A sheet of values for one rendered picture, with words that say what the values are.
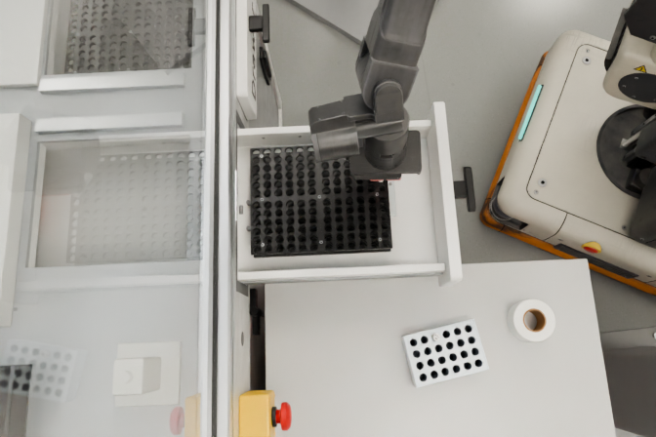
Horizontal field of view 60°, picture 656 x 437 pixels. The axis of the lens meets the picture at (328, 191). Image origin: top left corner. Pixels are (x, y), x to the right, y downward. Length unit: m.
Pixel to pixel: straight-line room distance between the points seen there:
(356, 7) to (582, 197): 0.99
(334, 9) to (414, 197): 1.20
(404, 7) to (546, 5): 1.62
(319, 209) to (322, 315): 0.21
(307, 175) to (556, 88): 1.02
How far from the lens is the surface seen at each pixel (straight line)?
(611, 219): 1.69
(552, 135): 1.70
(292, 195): 0.91
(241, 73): 0.96
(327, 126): 0.71
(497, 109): 2.00
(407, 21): 0.65
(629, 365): 1.66
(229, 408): 0.81
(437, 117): 0.93
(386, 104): 0.67
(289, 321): 1.02
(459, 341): 1.03
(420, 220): 0.97
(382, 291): 1.02
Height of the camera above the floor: 1.78
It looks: 75 degrees down
